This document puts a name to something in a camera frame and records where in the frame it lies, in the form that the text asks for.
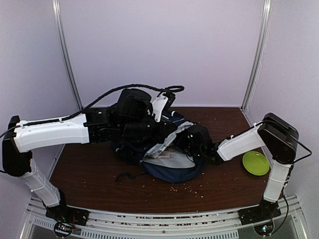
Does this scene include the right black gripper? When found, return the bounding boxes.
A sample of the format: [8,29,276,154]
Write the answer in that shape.
[171,132,204,159]

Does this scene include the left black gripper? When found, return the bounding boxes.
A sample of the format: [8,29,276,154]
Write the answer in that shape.
[119,112,179,144]

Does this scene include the pink story book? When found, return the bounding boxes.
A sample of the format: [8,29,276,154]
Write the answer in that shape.
[155,147,176,159]

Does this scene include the navy blue backpack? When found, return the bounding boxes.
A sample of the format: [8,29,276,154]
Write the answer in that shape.
[111,111,206,183]

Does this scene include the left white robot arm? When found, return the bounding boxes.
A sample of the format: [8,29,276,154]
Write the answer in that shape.
[2,89,175,223]

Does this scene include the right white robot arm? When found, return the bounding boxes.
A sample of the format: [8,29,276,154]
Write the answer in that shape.
[176,113,299,225]

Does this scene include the green plate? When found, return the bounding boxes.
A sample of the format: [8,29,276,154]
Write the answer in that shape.
[242,151,270,176]

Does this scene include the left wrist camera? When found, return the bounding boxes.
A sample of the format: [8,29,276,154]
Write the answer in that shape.
[152,92,175,122]

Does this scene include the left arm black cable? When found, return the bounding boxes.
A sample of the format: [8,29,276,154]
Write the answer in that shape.
[0,84,185,175]

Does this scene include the front aluminium rail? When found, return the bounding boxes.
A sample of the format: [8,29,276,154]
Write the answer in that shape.
[19,196,307,239]

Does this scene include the left aluminium frame post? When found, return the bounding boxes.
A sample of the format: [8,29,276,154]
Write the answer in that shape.
[52,0,83,110]

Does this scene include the aluminium frame post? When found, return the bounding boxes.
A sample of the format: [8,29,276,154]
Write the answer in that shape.
[52,0,83,110]
[241,0,273,113]

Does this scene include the right aluminium frame post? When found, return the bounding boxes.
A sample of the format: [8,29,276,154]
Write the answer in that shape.
[241,0,273,113]

